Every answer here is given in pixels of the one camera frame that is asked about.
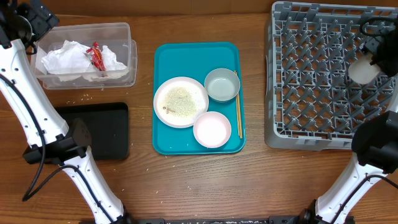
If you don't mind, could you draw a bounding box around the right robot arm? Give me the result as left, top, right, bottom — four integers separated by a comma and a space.
289, 17, 397, 223

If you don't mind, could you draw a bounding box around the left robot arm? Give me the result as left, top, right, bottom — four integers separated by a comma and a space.
1, 1, 133, 223

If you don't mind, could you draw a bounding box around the grey bowl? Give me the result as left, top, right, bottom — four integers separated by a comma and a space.
204, 68, 241, 102

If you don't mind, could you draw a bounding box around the black tray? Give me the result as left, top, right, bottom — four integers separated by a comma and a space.
56, 102, 129, 160

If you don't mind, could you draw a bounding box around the wooden chopstick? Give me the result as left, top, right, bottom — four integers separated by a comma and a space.
234, 70, 242, 139
236, 81, 243, 139

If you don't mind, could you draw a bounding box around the white napkin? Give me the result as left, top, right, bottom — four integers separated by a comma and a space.
83, 45, 129, 82
41, 40, 93, 82

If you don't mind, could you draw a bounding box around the red sauce packet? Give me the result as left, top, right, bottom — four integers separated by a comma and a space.
85, 42, 106, 72

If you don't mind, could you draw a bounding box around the white cup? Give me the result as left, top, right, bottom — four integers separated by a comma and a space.
348, 54, 381, 85

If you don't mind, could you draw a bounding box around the large white plate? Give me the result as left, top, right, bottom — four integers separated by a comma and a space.
153, 77, 209, 128

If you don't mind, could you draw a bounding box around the small pink plate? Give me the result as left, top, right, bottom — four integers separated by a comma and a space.
193, 111, 232, 149

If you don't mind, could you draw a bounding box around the grey dishwasher rack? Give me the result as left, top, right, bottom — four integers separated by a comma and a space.
264, 1, 397, 151

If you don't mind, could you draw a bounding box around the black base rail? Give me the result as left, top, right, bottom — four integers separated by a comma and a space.
114, 216, 298, 224

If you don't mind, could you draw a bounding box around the clear plastic bin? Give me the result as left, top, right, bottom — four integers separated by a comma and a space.
30, 22, 137, 90

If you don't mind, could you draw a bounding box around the teal serving tray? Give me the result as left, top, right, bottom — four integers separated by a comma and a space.
152, 42, 246, 156

